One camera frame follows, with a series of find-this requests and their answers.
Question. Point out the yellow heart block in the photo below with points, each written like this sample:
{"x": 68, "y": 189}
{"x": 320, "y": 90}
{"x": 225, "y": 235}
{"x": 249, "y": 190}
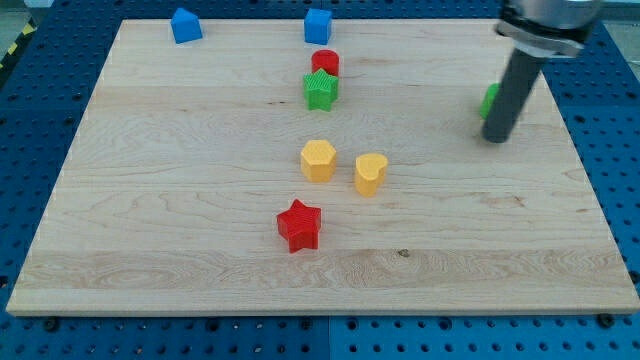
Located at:
{"x": 370, "y": 173}

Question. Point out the yellow hexagon block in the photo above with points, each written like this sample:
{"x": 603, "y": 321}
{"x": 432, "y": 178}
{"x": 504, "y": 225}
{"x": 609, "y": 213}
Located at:
{"x": 318, "y": 161}

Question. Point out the green star block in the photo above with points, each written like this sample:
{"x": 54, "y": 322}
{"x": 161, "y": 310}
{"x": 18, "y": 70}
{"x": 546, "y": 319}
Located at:
{"x": 320, "y": 90}

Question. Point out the light wooden board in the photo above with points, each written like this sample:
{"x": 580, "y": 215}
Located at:
{"x": 167, "y": 200}

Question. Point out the blue cube block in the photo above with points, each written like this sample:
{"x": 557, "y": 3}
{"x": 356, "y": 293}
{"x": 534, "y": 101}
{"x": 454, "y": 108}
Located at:
{"x": 317, "y": 26}

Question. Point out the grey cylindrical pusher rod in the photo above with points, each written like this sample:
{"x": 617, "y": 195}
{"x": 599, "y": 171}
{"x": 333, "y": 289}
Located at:
{"x": 516, "y": 84}

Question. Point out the red star block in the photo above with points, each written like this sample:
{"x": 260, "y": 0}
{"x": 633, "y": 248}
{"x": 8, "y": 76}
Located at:
{"x": 300, "y": 226}

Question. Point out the blue house-shaped block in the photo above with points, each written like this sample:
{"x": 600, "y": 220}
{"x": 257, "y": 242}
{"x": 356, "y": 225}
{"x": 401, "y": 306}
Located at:
{"x": 185, "y": 26}

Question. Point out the red cylinder block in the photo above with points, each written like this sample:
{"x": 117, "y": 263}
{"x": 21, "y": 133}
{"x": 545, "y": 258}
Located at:
{"x": 327, "y": 60}

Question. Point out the green circle block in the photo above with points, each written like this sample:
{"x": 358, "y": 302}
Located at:
{"x": 488, "y": 99}

